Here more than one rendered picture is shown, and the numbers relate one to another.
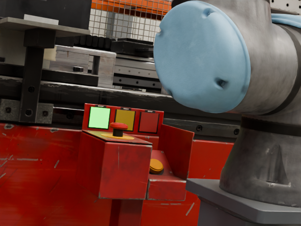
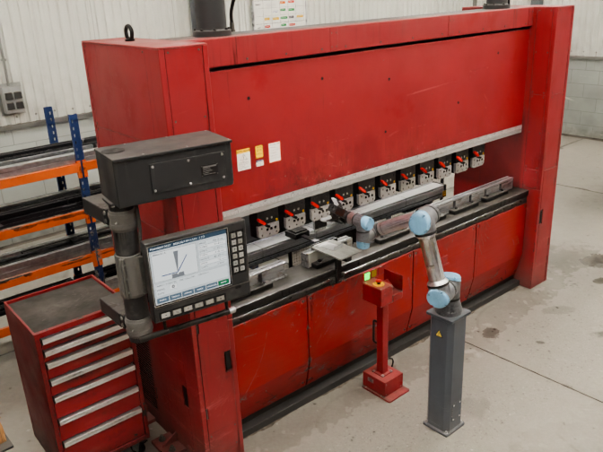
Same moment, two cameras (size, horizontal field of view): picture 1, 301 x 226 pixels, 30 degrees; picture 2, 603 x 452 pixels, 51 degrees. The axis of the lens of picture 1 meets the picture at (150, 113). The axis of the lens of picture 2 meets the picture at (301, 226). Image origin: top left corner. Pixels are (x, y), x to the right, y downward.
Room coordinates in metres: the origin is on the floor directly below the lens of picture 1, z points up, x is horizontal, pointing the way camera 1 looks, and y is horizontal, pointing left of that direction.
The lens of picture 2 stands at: (-2.11, 1.39, 2.52)
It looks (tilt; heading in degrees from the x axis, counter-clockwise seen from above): 21 degrees down; 346
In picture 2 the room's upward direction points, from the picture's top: 3 degrees counter-clockwise
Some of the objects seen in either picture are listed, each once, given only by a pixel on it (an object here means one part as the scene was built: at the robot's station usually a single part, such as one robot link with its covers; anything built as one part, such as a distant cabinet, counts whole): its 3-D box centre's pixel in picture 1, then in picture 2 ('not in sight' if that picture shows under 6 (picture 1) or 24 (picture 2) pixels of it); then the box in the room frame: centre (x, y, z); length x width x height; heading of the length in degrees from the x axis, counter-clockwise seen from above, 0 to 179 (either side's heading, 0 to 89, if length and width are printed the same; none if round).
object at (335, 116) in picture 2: not in sight; (391, 109); (1.73, -0.24, 1.74); 3.00 x 0.08 x 0.80; 115
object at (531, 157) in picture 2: not in sight; (505, 148); (2.56, -1.64, 1.15); 0.85 x 0.25 x 2.30; 25
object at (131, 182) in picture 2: not in sight; (174, 240); (0.48, 1.29, 1.53); 0.51 x 0.25 x 0.85; 107
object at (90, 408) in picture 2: not in sight; (82, 381); (1.15, 1.86, 0.50); 0.50 x 0.50 x 1.00; 25
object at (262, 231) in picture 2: not in sight; (264, 221); (1.28, 0.74, 1.26); 0.15 x 0.09 x 0.17; 115
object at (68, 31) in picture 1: (36, 28); (336, 249); (1.32, 0.29, 1.00); 0.26 x 0.18 x 0.01; 25
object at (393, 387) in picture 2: not in sight; (385, 380); (1.20, 0.01, 0.06); 0.25 x 0.20 x 0.12; 26
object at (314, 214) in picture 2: not in sight; (316, 204); (1.44, 0.37, 1.26); 0.15 x 0.09 x 0.17; 115
